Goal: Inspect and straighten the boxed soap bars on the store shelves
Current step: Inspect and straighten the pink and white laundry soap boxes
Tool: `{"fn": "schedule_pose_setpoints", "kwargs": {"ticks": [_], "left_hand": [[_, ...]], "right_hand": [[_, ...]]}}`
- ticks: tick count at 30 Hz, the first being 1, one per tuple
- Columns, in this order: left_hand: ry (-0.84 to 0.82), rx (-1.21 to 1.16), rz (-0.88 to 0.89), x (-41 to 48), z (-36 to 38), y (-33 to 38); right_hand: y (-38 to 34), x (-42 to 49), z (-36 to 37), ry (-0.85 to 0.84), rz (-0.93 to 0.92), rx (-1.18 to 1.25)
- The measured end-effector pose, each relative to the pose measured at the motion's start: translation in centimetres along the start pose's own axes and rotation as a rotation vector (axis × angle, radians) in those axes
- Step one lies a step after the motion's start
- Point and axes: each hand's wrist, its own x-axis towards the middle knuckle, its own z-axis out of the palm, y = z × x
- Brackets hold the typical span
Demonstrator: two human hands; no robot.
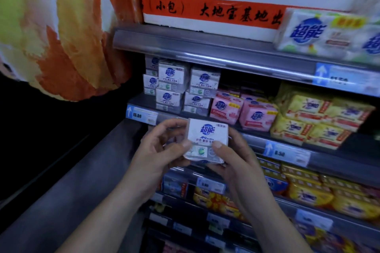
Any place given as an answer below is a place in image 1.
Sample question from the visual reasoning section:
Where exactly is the pink soap packet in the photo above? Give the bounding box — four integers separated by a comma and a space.
239, 99, 278, 132
210, 91, 244, 125

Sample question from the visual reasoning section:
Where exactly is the person's right hand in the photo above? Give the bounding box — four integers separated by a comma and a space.
206, 127, 270, 212

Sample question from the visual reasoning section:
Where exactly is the white soap bar packet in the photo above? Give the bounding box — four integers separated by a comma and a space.
182, 118, 229, 164

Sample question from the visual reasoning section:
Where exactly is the yellow and red soap pack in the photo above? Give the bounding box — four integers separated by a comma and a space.
193, 186, 245, 221

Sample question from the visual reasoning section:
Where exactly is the grey metal shelf rail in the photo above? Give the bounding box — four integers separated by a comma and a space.
112, 24, 380, 98
160, 167, 380, 234
126, 94, 380, 189

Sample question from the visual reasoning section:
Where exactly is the stack of white soap boxes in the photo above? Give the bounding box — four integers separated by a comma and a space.
143, 55, 221, 117

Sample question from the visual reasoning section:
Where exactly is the blue and white price label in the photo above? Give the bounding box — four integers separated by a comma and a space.
196, 176, 226, 195
126, 104, 159, 126
263, 140, 312, 168
313, 62, 380, 97
207, 212, 231, 229
295, 209, 334, 231

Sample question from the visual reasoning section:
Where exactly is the orange paper banner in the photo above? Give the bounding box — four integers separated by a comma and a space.
141, 0, 290, 30

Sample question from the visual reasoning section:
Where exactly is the blue soap box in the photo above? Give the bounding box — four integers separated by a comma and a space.
162, 172, 189, 199

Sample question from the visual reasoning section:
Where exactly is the person's left forearm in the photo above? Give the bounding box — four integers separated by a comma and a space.
55, 174, 167, 253

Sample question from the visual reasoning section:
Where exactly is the row of yellow soap bars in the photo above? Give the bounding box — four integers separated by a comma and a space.
280, 163, 380, 220

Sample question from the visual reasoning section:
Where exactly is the blue and yellow soap packet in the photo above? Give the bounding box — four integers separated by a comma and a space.
258, 157, 289, 194

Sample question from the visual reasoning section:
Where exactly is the person's right forearm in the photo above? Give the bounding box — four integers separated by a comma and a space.
234, 196, 314, 253

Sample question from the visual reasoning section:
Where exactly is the person's left hand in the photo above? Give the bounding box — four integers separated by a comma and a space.
128, 118, 193, 200

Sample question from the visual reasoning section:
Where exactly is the orange and yellow flower poster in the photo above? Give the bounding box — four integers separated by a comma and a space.
0, 0, 144, 102

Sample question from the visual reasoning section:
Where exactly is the large white soap multipack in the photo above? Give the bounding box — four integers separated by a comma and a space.
346, 25, 380, 65
274, 8, 369, 60

